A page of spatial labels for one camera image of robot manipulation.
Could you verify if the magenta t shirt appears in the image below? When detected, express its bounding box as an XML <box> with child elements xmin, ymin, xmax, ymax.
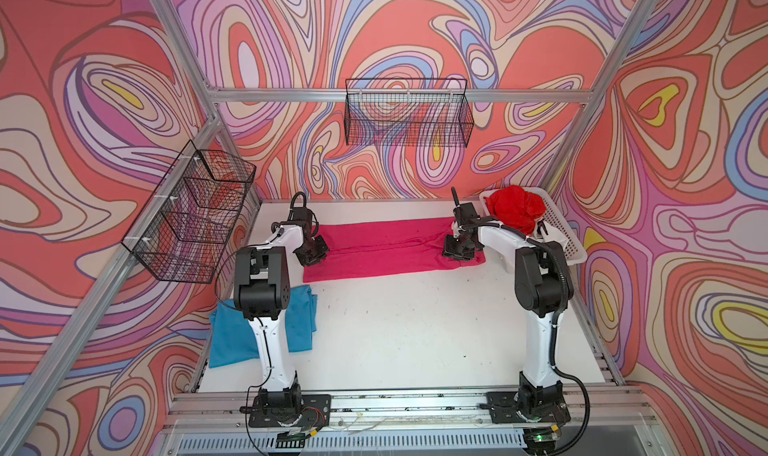
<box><xmin>303</xmin><ymin>218</ymin><xmax>486</xmax><ymax>283</ymax></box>

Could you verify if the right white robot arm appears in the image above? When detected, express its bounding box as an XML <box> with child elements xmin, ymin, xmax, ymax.
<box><xmin>443</xmin><ymin>189</ymin><xmax>590</xmax><ymax>425</ymax></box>

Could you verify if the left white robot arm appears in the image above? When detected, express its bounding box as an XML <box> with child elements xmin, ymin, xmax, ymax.
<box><xmin>233</xmin><ymin>192</ymin><xmax>329</xmax><ymax>434</ymax></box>

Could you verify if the red t shirt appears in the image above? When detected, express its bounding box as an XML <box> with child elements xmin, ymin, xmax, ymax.
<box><xmin>486</xmin><ymin>186</ymin><xmax>546</xmax><ymax>236</ymax></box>

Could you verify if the white black garment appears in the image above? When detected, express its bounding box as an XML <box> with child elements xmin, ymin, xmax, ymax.
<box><xmin>534</xmin><ymin>219</ymin><xmax>569</xmax><ymax>250</ymax></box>

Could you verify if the white plastic laundry basket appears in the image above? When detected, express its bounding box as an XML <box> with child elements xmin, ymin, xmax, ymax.
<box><xmin>479</xmin><ymin>187</ymin><xmax>587</xmax><ymax>274</ymax></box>

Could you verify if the folded teal t shirt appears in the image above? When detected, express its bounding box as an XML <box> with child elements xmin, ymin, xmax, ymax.
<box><xmin>209</xmin><ymin>285</ymin><xmax>317</xmax><ymax>368</ymax></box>

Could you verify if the black wire basket left wall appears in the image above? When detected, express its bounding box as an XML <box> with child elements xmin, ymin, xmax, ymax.
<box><xmin>121</xmin><ymin>142</ymin><xmax>256</xmax><ymax>284</ymax></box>

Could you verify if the black wire basket wall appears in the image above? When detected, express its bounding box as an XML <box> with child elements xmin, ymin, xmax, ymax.
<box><xmin>343</xmin><ymin>77</ymin><xmax>475</xmax><ymax>148</ymax></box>
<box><xmin>121</xmin><ymin>142</ymin><xmax>256</xmax><ymax>284</ymax></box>

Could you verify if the black wire basket back wall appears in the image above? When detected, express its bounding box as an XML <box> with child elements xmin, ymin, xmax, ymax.
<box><xmin>343</xmin><ymin>77</ymin><xmax>475</xmax><ymax>148</ymax></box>

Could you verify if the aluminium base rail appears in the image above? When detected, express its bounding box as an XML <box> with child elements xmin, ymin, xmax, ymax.
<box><xmin>150</xmin><ymin>385</ymin><xmax>675</xmax><ymax>455</ymax></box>

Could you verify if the aluminium frame profile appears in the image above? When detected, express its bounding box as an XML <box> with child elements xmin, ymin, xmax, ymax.
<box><xmin>0</xmin><ymin>0</ymin><xmax>679</xmax><ymax>456</ymax></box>

